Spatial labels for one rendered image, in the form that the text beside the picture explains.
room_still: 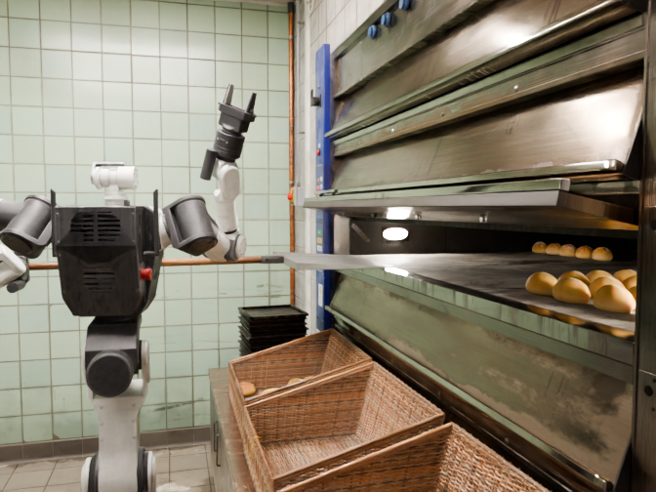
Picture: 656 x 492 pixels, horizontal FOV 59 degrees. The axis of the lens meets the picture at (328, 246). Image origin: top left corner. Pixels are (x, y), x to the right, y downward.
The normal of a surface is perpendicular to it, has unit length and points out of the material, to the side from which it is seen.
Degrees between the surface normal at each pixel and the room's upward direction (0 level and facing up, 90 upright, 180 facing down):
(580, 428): 70
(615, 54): 90
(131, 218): 90
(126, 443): 80
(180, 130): 90
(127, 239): 90
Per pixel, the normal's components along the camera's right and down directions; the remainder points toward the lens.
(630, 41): -0.97, 0.02
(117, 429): 0.25, -0.11
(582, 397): -0.91, -0.33
